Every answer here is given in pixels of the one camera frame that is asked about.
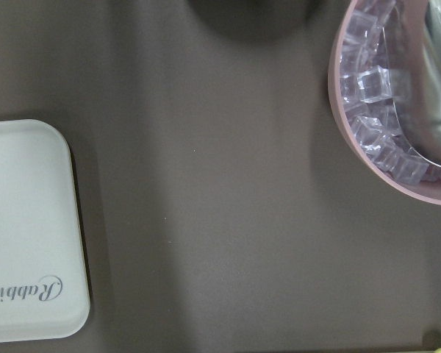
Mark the cream rabbit tray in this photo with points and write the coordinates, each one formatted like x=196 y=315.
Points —
x=44 y=292

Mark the clear ice cubes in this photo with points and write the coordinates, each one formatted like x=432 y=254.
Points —
x=368 y=98

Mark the pink bowl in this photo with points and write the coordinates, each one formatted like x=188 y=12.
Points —
x=425 y=191

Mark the metal ice scoop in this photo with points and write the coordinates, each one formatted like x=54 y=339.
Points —
x=414 y=49

